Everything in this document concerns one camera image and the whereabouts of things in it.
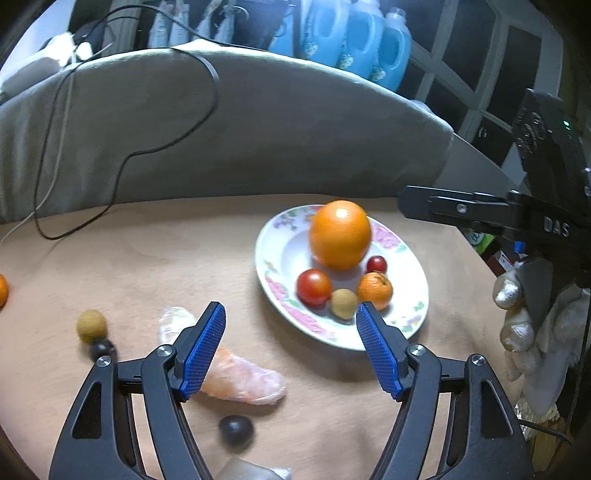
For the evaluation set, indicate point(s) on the tan longan fruit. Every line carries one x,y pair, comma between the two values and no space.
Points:
90,326

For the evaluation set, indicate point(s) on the white power adapter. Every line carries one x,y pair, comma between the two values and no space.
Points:
58,52

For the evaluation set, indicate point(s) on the floral white ceramic plate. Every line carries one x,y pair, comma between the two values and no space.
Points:
282,253

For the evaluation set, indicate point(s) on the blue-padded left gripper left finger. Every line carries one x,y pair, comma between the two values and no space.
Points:
99,439

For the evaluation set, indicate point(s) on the grey sofa cushion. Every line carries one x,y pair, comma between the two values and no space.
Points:
209,121

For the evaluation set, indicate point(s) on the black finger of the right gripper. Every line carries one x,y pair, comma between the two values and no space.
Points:
481,212

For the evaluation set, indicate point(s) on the small mandarin on plate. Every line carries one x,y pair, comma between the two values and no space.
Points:
375,287

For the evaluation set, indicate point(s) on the clear plastic wrapped item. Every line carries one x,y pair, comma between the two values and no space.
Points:
239,469

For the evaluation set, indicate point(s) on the small dark red cherry tomato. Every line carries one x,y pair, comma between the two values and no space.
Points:
377,263

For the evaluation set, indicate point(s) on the green snack package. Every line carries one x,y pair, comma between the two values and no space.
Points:
479,241

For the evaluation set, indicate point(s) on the blue detergent bottle right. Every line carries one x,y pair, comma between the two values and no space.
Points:
394,52

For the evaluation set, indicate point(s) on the blue detergent bottle middle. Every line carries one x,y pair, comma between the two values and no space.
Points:
363,38

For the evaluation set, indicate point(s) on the plastic-wrapped orange bread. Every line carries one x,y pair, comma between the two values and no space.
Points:
229,377

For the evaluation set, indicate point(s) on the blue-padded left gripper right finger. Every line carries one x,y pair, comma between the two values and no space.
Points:
483,438

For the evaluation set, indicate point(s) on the gloved hand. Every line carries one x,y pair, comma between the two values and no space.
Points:
542,336

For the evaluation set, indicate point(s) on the mandarin orange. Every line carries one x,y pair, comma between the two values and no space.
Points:
4,291

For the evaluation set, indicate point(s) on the large orange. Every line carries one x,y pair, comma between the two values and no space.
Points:
340,235

